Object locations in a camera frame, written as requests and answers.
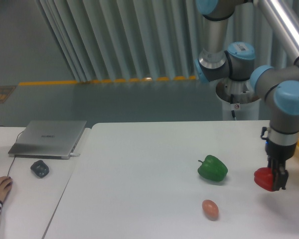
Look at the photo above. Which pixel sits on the white usb dongle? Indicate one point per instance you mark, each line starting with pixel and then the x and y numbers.
pixel 74 155

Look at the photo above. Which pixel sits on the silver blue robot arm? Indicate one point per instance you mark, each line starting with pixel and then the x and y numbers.
pixel 264 62

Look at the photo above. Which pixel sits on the brown egg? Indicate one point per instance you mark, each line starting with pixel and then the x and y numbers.
pixel 210 209

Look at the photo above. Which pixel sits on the red bell pepper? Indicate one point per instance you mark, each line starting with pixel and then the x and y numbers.
pixel 263 177

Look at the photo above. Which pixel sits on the black power adapter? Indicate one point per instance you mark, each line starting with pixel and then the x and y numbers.
pixel 40 169

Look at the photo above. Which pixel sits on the silver closed laptop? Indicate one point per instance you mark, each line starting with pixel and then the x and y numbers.
pixel 49 139

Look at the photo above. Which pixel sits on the green bell pepper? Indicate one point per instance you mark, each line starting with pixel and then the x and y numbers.
pixel 212 168

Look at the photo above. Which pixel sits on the white corrugated partition wall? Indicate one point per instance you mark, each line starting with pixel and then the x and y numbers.
pixel 112 40

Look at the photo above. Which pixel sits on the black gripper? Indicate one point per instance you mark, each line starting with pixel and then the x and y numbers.
pixel 278 155

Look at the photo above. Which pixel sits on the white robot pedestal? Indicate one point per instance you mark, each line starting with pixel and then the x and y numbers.
pixel 239 107

